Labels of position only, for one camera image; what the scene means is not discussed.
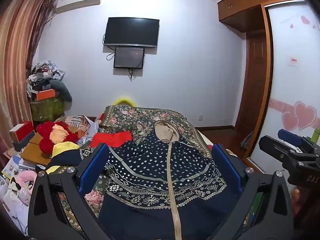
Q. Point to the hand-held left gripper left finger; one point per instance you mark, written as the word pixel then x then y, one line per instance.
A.
pixel 93 170

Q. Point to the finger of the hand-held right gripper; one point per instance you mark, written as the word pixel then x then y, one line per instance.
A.
pixel 272 146
pixel 290 136

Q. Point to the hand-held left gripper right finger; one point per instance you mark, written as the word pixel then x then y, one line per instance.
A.
pixel 226 166

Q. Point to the navy patterned hooded garment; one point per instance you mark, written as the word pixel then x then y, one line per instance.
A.
pixel 150 175

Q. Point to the person's right hand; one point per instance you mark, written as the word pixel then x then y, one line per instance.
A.
pixel 296 200

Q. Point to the green bottle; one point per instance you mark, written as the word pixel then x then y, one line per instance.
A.
pixel 315 136

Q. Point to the red cloth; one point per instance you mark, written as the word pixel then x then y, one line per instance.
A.
pixel 110 138

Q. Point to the yellow cloth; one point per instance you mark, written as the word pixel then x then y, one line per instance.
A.
pixel 65 147

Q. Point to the geometric patterned cloth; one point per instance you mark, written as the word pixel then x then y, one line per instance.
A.
pixel 77 123

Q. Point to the white heart-print sliding door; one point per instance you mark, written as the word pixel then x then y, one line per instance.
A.
pixel 287 80

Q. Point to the red plush toy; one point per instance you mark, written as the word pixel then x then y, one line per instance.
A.
pixel 46 130

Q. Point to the brown cardboard box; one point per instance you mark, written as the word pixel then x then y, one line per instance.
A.
pixel 32 150

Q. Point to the wooden room door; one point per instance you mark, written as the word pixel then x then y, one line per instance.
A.
pixel 252 80

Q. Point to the floral bedspread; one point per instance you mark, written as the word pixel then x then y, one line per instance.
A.
pixel 140 120

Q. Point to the pink hair dryer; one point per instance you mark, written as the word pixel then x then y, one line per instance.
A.
pixel 25 177

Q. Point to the red door sticker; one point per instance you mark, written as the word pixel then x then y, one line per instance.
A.
pixel 293 60

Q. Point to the red box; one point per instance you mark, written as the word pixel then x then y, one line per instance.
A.
pixel 25 128

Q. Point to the stack of magazines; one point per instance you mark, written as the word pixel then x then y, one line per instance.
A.
pixel 12 167

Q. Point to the white plastic bag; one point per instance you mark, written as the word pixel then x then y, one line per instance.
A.
pixel 15 205

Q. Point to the orange box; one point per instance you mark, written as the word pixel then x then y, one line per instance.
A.
pixel 46 94

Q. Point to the pile of clutter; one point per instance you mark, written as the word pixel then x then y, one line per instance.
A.
pixel 42 72

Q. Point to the wooden wardrobe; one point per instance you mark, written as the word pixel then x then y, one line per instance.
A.
pixel 237 10

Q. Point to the striped brown curtain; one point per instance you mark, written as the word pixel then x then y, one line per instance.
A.
pixel 15 55

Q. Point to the white air conditioner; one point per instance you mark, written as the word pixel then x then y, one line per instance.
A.
pixel 80 1

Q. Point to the small black wall monitor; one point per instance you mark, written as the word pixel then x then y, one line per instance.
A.
pixel 128 57

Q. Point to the black wall television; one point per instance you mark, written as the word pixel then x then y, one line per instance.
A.
pixel 131 31

